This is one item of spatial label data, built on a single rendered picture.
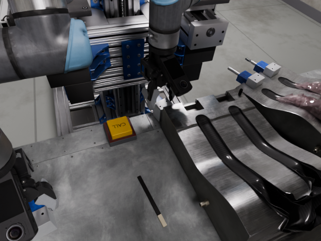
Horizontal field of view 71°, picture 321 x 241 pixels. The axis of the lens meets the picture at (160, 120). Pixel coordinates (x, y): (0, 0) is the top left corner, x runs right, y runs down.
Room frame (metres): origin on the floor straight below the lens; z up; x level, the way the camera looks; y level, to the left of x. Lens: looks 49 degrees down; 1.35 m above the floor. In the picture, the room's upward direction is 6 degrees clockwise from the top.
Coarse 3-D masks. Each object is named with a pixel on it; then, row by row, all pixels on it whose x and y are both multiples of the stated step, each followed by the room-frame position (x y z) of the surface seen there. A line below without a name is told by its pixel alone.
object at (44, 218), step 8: (32, 200) 0.18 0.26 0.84; (32, 208) 0.16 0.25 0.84; (40, 208) 0.16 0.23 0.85; (48, 208) 0.17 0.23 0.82; (40, 216) 0.14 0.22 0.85; (48, 216) 0.14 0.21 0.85; (40, 224) 0.13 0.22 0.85; (48, 224) 0.13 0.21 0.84; (40, 232) 0.12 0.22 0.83; (48, 232) 0.12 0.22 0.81; (32, 240) 0.11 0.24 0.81
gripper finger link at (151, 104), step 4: (144, 88) 0.51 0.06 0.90; (144, 92) 0.51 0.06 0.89; (156, 92) 0.48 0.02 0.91; (144, 96) 0.50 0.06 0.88; (152, 96) 0.47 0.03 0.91; (156, 96) 0.48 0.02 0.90; (148, 100) 0.48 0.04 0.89; (152, 100) 0.47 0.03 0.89; (148, 104) 0.48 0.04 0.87; (152, 104) 0.48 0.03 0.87; (152, 108) 0.48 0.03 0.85
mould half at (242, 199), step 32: (192, 128) 0.39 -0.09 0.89; (224, 128) 0.40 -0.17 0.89; (256, 128) 0.41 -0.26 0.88; (192, 160) 0.29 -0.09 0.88; (256, 160) 0.30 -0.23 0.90; (320, 160) 0.30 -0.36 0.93; (224, 192) 0.20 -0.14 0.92; (256, 192) 0.20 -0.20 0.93; (288, 192) 0.21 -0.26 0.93; (224, 224) 0.16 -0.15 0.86; (256, 224) 0.14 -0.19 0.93; (320, 224) 0.18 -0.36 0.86
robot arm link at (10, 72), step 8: (0, 32) 0.27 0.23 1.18; (0, 40) 0.26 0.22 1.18; (0, 48) 0.25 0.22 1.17; (0, 56) 0.25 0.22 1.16; (0, 64) 0.24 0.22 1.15; (8, 64) 0.24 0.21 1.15; (0, 72) 0.24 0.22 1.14; (8, 72) 0.24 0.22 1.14; (0, 80) 0.24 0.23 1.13; (8, 80) 0.24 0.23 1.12; (16, 80) 0.25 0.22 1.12
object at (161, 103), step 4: (156, 100) 0.53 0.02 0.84; (160, 100) 0.52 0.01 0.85; (164, 100) 0.52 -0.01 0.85; (168, 100) 0.52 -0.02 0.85; (156, 104) 0.50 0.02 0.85; (160, 104) 0.50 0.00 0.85; (164, 104) 0.50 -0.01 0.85; (168, 104) 0.50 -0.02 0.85; (172, 104) 0.50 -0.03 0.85; (156, 108) 0.49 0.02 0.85; (160, 108) 0.48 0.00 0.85; (156, 112) 0.49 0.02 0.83; (160, 112) 0.47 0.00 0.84; (156, 116) 0.48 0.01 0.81; (160, 116) 0.47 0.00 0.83; (160, 120) 0.48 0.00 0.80
